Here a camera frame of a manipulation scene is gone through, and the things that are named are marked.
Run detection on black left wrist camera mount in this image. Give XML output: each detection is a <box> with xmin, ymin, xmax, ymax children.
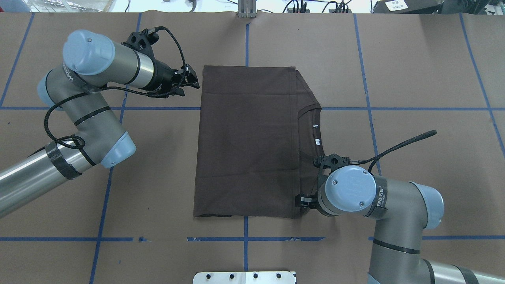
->
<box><xmin>121</xmin><ymin>29</ymin><xmax>159</xmax><ymax>57</ymax></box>

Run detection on dark brown t-shirt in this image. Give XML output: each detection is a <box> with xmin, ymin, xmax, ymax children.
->
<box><xmin>193</xmin><ymin>65</ymin><xmax>324</xmax><ymax>219</ymax></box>

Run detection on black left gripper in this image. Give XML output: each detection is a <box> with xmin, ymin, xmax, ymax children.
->
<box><xmin>150</xmin><ymin>60</ymin><xmax>200</xmax><ymax>97</ymax></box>

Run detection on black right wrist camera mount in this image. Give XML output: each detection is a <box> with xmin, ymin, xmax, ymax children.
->
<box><xmin>313</xmin><ymin>153</ymin><xmax>350</xmax><ymax>171</ymax></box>

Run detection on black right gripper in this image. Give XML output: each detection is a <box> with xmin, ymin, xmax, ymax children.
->
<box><xmin>295</xmin><ymin>185</ymin><xmax>328</xmax><ymax>216</ymax></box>

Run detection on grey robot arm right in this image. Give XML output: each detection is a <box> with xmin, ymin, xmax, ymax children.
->
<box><xmin>295</xmin><ymin>165</ymin><xmax>504</xmax><ymax>284</ymax></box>

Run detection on black braided cable right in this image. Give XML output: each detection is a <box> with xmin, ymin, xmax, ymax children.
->
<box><xmin>349</xmin><ymin>130</ymin><xmax>438</xmax><ymax>176</ymax></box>

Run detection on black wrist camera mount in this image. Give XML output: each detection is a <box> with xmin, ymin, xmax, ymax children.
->
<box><xmin>313</xmin><ymin>153</ymin><xmax>350</xmax><ymax>171</ymax></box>
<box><xmin>121</xmin><ymin>29</ymin><xmax>159</xmax><ymax>57</ymax></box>

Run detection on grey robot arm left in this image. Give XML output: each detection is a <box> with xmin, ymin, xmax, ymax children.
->
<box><xmin>0</xmin><ymin>26</ymin><xmax>200</xmax><ymax>217</ymax></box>

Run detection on white metal mounting base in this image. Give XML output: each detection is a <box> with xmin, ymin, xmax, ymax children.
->
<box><xmin>193</xmin><ymin>270</ymin><xmax>297</xmax><ymax>284</ymax></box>

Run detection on grey aluminium post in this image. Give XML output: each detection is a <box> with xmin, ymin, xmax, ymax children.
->
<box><xmin>236</xmin><ymin>0</ymin><xmax>257</xmax><ymax>18</ymax></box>

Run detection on black box with white label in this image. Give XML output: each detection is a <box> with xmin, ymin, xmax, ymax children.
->
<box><xmin>372</xmin><ymin>0</ymin><xmax>444</xmax><ymax>14</ymax></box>

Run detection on black background cables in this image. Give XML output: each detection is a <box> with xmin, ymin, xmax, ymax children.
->
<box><xmin>282</xmin><ymin>0</ymin><xmax>352</xmax><ymax>14</ymax></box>

